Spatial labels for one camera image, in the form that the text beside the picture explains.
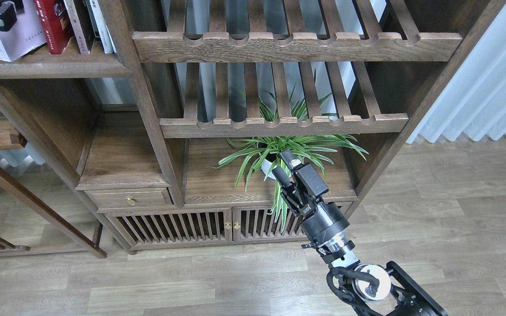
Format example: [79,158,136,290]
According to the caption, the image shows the dark wooden bookshelf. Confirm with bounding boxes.
[0,0,506,253]

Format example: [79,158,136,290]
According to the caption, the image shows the green spider plant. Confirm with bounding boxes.
[209,70,369,233]

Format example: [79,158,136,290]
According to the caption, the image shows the white curtain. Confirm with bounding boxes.
[407,4,506,144]

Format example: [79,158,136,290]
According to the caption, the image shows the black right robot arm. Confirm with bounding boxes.
[273,150,447,316]

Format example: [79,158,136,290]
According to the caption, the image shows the white paperback book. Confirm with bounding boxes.
[0,0,46,62]

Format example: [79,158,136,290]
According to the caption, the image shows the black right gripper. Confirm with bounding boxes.
[272,149,351,253]

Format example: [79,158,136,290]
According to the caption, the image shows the upright white books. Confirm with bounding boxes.
[87,0,117,54]

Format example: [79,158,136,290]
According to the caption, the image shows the red book with photo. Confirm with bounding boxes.
[34,0,74,54]

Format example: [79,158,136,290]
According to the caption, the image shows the white plant pot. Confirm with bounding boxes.
[261,154,287,180]

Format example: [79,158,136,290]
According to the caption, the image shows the brass drawer knob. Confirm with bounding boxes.
[126,196,136,206]

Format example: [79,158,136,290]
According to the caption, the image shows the maroon book white characters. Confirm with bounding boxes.
[64,0,94,54]

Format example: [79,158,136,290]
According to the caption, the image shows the wooden side furniture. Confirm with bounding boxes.
[0,112,107,259]

